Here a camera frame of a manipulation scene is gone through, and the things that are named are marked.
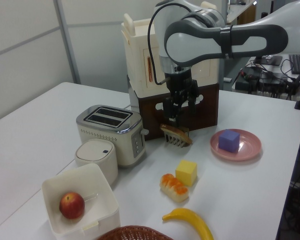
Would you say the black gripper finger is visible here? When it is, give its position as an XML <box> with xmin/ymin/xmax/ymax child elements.
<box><xmin>187</xmin><ymin>95</ymin><xmax>199</xmax><ymax>115</ymax></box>
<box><xmin>163</xmin><ymin>96</ymin><xmax>180</xmax><ymax>126</ymax></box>

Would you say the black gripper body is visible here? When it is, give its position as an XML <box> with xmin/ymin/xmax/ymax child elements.
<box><xmin>164</xmin><ymin>69</ymin><xmax>200</xmax><ymax>106</ymax></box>

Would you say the purple cube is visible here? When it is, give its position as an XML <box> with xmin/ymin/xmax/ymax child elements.
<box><xmin>218</xmin><ymin>129</ymin><xmax>241</xmax><ymax>154</ymax></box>

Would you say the yellow cube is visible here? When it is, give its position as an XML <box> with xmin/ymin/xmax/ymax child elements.
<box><xmin>174</xmin><ymin>159</ymin><xmax>198</xmax><ymax>187</ymax></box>

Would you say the dark brown wooden box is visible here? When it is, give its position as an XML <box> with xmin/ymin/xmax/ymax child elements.
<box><xmin>137</xmin><ymin>82</ymin><xmax>220</xmax><ymax>141</ymax></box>

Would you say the brown bread slice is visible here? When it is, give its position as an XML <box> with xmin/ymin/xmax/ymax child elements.
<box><xmin>159</xmin><ymin>124</ymin><xmax>194</xmax><ymax>145</ymax></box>

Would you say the metal toast rack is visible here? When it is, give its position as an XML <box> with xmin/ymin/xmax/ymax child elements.
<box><xmin>163</xmin><ymin>127</ymin><xmax>191</xmax><ymax>150</ymax></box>

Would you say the toy kitchen cabinet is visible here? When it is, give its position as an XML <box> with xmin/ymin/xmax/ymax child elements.
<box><xmin>121</xmin><ymin>1</ymin><xmax>220</xmax><ymax>97</ymax></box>

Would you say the pink plate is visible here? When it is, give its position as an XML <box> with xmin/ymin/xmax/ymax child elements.
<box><xmin>209</xmin><ymin>128</ymin><xmax>263</xmax><ymax>163</ymax></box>

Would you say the cream silver toaster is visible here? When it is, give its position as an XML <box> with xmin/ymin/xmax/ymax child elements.
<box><xmin>75</xmin><ymin>104</ymin><xmax>150</xmax><ymax>169</ymax></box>

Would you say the orange white toy bread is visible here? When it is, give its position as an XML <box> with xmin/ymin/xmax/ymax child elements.
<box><xmin>159</xmin><ymin>173</ymin><xmax>190</xmax><ymax>203</ymax></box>

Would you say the black monitor stand base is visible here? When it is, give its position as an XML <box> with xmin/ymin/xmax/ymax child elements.
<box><xmin>253</xmin><ymin>54</ymin><xmax>283</xmax><ymax>67</ymax></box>

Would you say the small white lidded bin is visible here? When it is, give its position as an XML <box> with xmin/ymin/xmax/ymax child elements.
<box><xmin>74</xmin><ymin>139</ymin><xmax>119</xmax><ymax>187</ymax></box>

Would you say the wooden cabinet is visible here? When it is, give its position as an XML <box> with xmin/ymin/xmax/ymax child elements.
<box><xmin>226</xmin><ymin>0</ymin><xmax>257</xmax><ymax>26</ymax></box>

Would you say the yellow banana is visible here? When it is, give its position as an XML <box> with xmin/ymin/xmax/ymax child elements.
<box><xmin>161</xmin><ymin>207</ymin><xmax>215</xmax><ymax>240</ymax></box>

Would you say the white square plastic container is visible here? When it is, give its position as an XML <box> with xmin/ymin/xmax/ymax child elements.
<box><xmin>41</xmin><ymin>162</ymin><xmax>121</xmax><ymax>238</ymax></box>

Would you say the brown wicker basket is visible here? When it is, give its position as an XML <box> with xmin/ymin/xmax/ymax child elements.
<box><xmin>97</xmin><ymin>225</ymin><xmax>170</xmax><ymax>240</ymax></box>

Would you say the red apple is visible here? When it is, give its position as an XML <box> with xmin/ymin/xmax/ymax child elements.
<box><xmin>59</xmin><ymin>191</ymin><xmax>86</xmax><ymax>220</ymax></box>

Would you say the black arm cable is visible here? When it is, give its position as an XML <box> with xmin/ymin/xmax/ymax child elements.
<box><xmin>146</xmin><ymin>1</ymin><xmax>171</xmax><ymax>86</ymax></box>

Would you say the black cable strap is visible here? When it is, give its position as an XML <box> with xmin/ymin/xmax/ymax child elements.
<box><xmin>219</xmin><ymin>24</ymin><xmax>235</xmax><ymax>60</ymax></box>

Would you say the black electronics with cables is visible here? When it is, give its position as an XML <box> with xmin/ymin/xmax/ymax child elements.
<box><xmin>234</xmin><ymin>65</ymin><xmax>300</xmax><ymax>101</ymax></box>

